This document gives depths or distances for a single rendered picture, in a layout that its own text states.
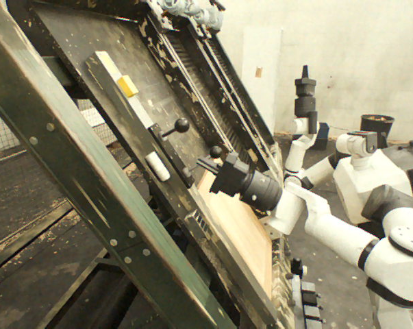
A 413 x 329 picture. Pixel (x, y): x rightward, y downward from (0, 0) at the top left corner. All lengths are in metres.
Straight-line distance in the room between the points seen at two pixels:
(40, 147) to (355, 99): 6.11
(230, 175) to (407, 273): 0.38
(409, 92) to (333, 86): 1.35
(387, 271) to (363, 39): 5.86
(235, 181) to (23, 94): 0.46
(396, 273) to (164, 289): 0.44
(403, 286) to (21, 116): 0.73
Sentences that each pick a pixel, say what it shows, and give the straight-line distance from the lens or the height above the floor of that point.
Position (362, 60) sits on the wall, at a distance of 6.32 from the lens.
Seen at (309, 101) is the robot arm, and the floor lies 1.51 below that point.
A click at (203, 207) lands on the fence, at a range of 0.80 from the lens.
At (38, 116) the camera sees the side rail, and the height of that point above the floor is 1.60.
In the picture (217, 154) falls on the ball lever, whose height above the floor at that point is 1.44.
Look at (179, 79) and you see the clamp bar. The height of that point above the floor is 1.60.
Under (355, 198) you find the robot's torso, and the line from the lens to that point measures 0.97.
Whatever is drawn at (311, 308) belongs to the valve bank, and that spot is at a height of 0.76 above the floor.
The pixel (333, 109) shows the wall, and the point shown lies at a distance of 6.36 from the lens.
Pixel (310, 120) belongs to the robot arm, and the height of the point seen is 1.44.
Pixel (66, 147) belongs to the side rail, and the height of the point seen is 1.54.
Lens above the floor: 1.70
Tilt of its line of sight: 23 degrees down
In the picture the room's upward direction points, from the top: straight up
